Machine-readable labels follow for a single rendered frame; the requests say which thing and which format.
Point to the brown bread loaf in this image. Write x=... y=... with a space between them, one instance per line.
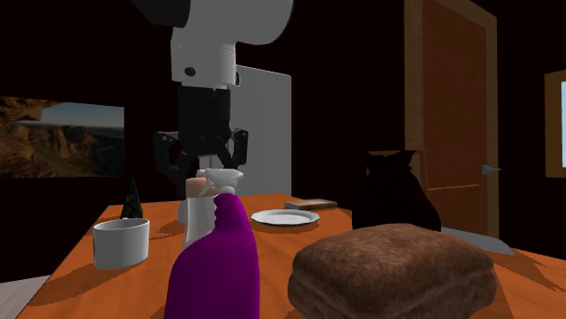
x=393 y=274

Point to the black sack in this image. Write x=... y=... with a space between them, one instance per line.
x=393 y=199

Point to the landscape wall picture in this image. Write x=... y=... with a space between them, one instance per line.
x=57 y=141

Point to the wood-framed window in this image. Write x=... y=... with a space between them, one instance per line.
x=553 y=128

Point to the white cup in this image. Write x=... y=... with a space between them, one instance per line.
x=120 y=245

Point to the purple spray bottle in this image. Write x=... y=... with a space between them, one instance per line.
x=216 y=269

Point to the white plate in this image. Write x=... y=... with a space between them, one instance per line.
x=285 y=217

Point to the dark cone-shaped figure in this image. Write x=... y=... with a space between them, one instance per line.
x=131 y=203

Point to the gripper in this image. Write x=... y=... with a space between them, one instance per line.
x=203 y=119

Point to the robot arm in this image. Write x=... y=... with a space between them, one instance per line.
x=221 y=26

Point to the brown wooden door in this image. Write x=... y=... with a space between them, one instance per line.
x=455 y=101

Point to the orange wooden table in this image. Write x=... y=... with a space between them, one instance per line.
x=123 y=293

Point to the grey refrigerator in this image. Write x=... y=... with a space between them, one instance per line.
x=267 y=132

